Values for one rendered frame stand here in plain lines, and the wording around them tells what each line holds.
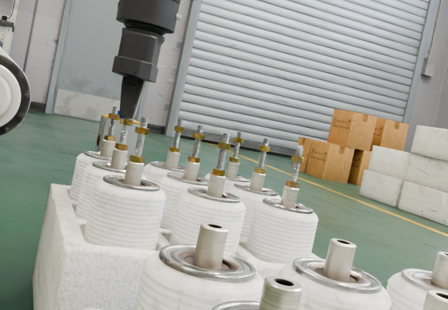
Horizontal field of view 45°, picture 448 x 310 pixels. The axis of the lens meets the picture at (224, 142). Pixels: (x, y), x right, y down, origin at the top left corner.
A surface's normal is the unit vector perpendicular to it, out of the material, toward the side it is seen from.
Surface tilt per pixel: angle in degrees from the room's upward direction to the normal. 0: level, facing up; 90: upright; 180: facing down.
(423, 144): 90
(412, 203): 90
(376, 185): 90
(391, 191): 90
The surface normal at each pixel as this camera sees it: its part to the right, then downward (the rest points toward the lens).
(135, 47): 0.03, 0.06
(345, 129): -0.90, -0.17
